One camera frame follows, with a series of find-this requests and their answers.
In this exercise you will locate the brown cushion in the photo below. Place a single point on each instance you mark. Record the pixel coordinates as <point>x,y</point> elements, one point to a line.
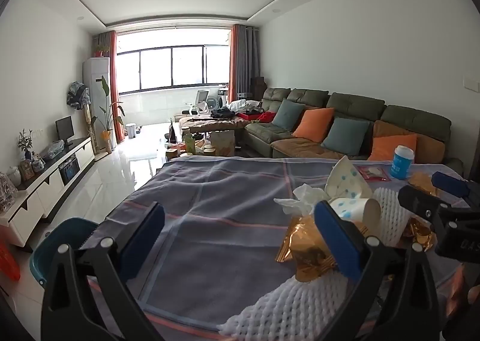
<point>431,145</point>

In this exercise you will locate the white TV cabinet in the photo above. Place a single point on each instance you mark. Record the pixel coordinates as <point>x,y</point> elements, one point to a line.
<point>48,183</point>

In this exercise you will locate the blue plastic bin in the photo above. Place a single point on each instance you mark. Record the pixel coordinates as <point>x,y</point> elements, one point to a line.
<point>56,243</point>

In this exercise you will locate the crushed blue dotted paper cup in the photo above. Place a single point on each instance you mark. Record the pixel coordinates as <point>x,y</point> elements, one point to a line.
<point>347,179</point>

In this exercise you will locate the brown paper bag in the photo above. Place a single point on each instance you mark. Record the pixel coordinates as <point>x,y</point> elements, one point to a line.
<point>222,144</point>

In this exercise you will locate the red snack packet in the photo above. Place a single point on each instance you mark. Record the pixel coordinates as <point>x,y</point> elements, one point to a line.
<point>373,172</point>

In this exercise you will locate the blue plastic canister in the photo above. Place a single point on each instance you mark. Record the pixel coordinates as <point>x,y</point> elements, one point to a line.
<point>402,164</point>

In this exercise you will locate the wooden coffee table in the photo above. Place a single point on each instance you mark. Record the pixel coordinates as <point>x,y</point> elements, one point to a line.
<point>221,124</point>

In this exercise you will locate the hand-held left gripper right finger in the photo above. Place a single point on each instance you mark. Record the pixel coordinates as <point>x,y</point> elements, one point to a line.
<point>337,239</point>

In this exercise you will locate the green bottle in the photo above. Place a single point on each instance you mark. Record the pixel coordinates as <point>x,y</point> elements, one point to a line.
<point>190,144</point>

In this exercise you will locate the small white foam fruit net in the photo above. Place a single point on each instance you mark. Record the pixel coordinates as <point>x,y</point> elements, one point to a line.
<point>390,213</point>

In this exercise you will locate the small white pedal bin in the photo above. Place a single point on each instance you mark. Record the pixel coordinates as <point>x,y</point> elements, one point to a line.
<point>131,130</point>

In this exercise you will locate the large white foam fruit net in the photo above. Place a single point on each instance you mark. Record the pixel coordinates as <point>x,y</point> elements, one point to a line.
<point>292,311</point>

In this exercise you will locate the white clothes pile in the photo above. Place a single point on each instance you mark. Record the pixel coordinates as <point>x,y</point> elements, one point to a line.
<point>243,105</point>

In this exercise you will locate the black framed window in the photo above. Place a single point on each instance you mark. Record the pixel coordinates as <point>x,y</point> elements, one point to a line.
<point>172,67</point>

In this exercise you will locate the clear plastic bag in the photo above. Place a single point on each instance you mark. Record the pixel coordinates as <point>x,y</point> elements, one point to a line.
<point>52,150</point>

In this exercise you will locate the large teal cushion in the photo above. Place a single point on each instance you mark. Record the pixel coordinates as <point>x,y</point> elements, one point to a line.
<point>345,136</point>

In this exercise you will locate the white standing air conditioner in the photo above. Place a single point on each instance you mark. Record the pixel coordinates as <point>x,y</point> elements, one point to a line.
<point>95,93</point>

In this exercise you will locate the black monitor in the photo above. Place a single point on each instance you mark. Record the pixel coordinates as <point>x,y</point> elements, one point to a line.
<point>64,127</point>

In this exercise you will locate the fan with blue cover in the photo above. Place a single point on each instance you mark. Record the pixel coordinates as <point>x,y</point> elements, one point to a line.
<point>78,95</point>

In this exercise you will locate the large orange cushion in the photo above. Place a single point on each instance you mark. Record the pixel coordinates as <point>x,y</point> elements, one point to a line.
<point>314,124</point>

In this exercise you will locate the white office chair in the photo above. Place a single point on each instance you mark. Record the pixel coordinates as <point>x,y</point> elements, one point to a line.
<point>198,102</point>

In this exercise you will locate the red cloth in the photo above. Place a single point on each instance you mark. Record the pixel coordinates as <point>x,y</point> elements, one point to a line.
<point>267,116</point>

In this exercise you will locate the white wall switch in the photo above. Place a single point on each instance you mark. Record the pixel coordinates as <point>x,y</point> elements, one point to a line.
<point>471,82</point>

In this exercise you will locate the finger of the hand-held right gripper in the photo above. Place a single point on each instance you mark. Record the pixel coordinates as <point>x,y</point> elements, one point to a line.
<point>416,200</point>
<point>450,183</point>

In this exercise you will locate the gold foil wrapper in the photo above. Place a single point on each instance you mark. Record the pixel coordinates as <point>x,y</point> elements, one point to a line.
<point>303,245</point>
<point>420,180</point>
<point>416,234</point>

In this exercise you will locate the red flat box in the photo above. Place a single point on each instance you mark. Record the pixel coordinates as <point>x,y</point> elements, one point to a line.
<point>247,115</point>

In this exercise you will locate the orange grey curtain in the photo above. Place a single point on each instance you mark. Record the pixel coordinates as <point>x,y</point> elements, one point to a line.
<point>114,82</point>
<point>240,63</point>

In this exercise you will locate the tall green potted plant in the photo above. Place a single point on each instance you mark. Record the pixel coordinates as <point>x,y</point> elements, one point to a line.
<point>107,115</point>

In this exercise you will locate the green sectional sofa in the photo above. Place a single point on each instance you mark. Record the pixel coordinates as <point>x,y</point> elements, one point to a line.
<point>352,108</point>

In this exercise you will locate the blue white porcelain vase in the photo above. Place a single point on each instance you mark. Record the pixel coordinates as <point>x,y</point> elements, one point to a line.
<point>38,163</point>

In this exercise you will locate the small teal cushion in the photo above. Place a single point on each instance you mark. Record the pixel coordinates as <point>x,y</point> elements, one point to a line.
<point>288,115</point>

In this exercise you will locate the small plant with red pot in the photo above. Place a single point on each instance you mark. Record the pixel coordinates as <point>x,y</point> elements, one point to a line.
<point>101,50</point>

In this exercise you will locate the black clothes pile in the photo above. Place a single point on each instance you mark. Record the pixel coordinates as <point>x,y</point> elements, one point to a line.
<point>223,112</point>

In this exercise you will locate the small plant in vase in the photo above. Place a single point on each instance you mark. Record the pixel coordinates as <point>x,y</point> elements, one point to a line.
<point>25,144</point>

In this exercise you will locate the crumpled white tissue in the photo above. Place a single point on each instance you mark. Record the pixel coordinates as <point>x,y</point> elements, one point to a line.
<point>300,198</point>

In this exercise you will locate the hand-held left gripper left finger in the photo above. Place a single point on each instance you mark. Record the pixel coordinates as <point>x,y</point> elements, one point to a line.
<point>144,239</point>

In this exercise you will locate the dark wooden cabinet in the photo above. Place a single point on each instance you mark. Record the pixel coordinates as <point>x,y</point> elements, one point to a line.
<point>258,88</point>

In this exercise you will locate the picture frame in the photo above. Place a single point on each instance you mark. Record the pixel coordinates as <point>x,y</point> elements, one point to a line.
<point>26,171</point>

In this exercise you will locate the grey plaid blanket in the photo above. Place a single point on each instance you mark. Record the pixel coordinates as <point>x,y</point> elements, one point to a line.
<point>225,213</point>

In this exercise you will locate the white ceramic jar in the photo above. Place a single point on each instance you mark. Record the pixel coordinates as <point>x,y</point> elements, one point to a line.
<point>14,175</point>

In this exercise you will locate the small orange cushion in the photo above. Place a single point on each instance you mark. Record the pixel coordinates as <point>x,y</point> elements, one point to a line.
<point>390,144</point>

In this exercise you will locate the orange plastic bag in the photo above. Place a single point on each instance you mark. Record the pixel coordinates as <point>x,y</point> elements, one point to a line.
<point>7,262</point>

